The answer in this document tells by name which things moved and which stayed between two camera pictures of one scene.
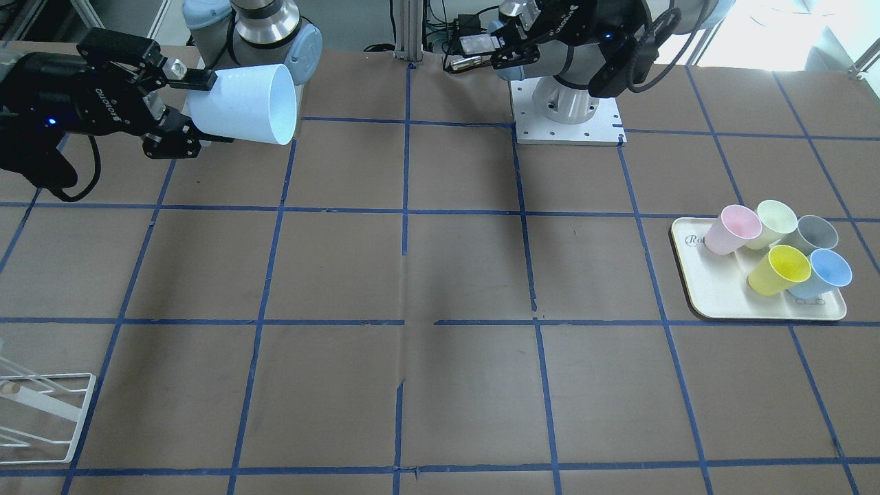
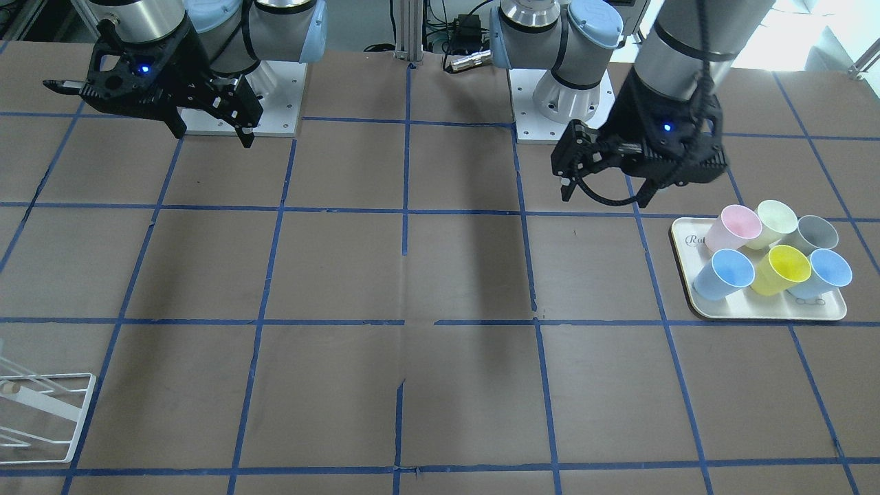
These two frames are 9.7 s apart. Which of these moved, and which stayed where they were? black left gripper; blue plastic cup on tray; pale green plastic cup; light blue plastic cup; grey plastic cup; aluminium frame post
Moved: black left gripper; light blue plastic cup
Stayed: pale green plastic cup; aluminium frame post; grey plastic cup; blue plastic cup on tray
